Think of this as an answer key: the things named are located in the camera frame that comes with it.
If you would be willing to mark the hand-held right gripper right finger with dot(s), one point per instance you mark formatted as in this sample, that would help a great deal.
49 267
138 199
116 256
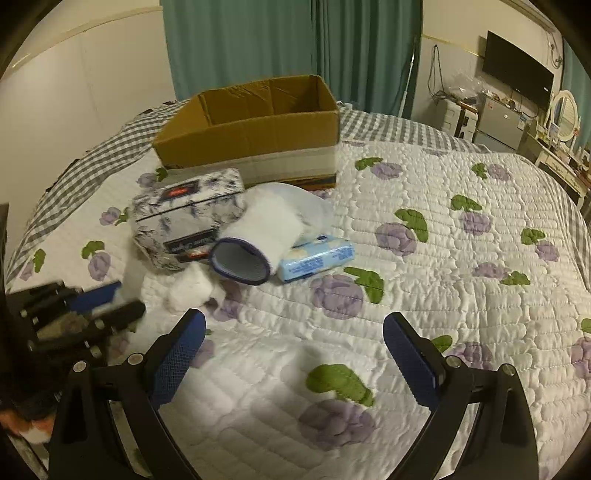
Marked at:
411 364

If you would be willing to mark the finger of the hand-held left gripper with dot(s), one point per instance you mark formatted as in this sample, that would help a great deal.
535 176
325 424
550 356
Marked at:
94 297
122 314

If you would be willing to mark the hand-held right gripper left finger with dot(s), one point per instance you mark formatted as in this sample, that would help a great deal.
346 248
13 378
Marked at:
178 360

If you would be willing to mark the white fluffy cotton piece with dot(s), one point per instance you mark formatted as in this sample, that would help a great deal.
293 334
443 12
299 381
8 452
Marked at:
184 288

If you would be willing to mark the floral quilted blanket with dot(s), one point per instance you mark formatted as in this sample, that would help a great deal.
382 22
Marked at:
415 300

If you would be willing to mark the floral print tissue pack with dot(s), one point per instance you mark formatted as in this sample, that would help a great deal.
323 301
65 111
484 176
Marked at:
184 217

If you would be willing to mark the blue tissue packet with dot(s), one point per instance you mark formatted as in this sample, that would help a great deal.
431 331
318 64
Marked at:
314 258

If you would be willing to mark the orange white cloth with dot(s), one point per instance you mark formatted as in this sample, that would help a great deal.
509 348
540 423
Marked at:
25 424

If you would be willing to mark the white fluffy slipper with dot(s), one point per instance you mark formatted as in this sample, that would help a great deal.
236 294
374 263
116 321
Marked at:
263 221
310 207

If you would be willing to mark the open brown cardboard box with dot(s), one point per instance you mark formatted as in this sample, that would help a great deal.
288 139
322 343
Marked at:
249 138

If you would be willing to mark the cream dressing table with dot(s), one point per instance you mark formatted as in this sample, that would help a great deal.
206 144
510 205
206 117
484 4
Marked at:
554 161

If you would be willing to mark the white cabinet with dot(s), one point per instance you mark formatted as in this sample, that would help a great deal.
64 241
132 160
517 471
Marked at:
449 115

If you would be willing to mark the small grey fridge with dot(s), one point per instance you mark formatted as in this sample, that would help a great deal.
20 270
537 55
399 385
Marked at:
501 122

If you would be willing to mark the oval vanity mirror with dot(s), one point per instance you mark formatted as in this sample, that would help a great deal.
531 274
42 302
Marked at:
565 113

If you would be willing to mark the green curtain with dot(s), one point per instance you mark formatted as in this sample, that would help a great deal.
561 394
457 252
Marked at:
277 41
575 64

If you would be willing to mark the black wall television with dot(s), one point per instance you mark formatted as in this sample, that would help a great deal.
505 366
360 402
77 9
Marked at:
517 69

